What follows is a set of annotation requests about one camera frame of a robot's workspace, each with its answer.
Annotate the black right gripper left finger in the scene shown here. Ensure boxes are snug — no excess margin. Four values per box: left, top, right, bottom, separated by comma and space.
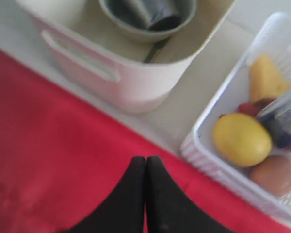
68, 156, 146, 233

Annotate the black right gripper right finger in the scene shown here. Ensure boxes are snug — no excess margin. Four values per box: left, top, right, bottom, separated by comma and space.
146, 156, 229, 233

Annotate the yellow lemon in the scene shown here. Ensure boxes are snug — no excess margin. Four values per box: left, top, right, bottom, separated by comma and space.
212, 113, 273, 167

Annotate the brown egg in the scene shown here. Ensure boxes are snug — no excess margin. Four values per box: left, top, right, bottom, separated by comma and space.
249, 155, 291, 197

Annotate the red sausage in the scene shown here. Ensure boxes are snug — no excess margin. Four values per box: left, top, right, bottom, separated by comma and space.
237, 98, 275, 117

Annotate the blue white milk carton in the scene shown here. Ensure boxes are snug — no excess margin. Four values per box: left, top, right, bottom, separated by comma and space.
256, 90, 291, 148

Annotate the yellow cheese wedge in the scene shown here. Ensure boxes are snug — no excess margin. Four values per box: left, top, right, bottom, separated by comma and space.
250, 54, 291, 103

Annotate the steel table knife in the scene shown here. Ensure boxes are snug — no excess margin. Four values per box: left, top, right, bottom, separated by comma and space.
144, 36, 173, 63

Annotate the white ceramic bowl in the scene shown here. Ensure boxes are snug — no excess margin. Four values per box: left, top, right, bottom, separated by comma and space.
99, 0, 197, 43

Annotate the stainless steel cup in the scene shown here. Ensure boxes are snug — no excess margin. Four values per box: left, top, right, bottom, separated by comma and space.
108, 0, 181, 31

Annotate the red tablecloth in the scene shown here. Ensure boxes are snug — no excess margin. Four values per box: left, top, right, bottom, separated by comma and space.
0, 50, 289, 233

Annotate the cream plastic tub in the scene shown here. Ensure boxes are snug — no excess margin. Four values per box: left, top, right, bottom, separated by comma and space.
17, 0, 235, 113

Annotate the white perforated basket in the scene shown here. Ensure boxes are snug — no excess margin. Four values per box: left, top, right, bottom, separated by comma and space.
180, 12, 291, 221

